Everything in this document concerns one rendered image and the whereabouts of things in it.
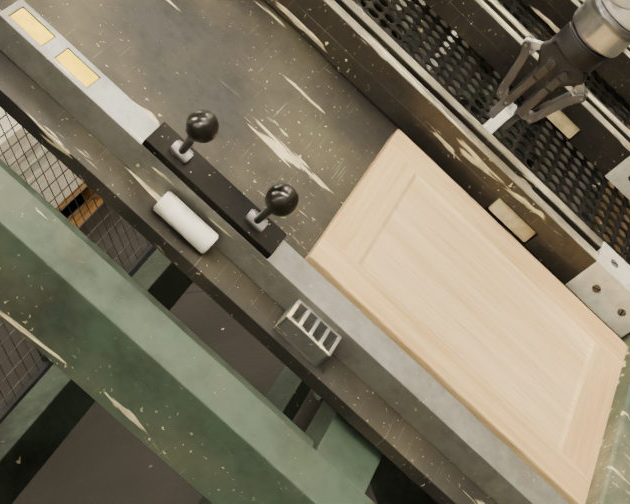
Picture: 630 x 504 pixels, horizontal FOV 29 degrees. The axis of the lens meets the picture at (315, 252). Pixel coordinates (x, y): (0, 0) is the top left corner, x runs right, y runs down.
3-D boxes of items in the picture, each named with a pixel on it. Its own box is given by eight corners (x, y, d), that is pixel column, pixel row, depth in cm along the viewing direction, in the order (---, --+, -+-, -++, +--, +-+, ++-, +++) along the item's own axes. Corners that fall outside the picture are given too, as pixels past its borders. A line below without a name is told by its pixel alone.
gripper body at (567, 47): (617, 46, 179) (572, 85, 185) (576, 6, 178) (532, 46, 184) (608, 67, 173) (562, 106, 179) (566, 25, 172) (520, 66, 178)
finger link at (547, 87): (568, 58, 181) (575, 65, 181) (517, 105, 188) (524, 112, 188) (562, 69, 178) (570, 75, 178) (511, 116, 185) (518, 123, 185)
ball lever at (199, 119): (179, 177, 145) (208, 144, 133) (155, 155, 145) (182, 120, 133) (200, 155, 147) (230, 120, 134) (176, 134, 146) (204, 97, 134)
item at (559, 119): (568, 139, 218) (581, 129, 216) (537, 108, 217) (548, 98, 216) (572, 132, 221) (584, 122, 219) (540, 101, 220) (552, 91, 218)
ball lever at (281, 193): (254, 245, 147) (289, 219, 134) (230, 224, 146) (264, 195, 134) (273, 223, 148) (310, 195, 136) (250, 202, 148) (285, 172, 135)
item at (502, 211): (523, 243, 189) (537, 232, 188) (486, 208, 189) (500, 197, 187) (528, 233, 192) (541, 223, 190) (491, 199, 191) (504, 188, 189)
